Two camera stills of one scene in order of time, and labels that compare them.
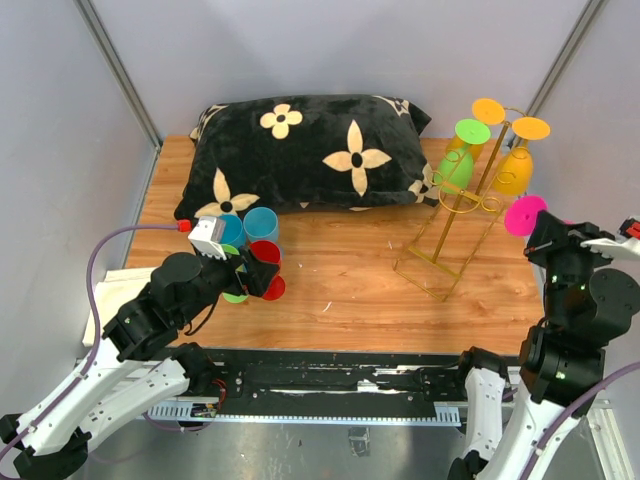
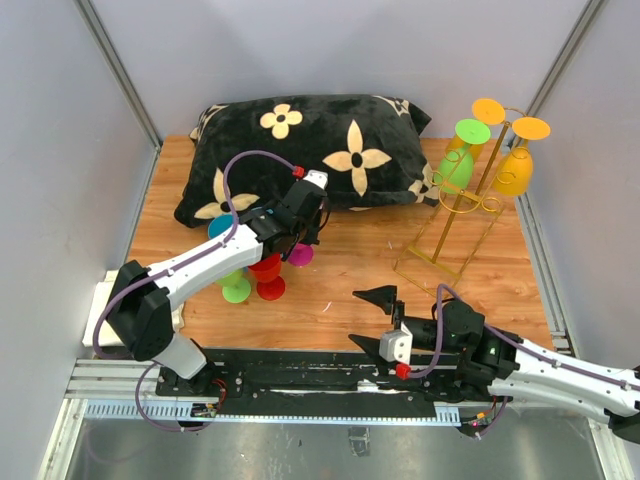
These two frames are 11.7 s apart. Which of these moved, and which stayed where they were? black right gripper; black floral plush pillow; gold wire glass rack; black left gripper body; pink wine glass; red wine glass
Moved: black right gripper; black left gripper body; pink wine glass
Stayed: gold wire glass rack; black floral plush pillow; red wine glass
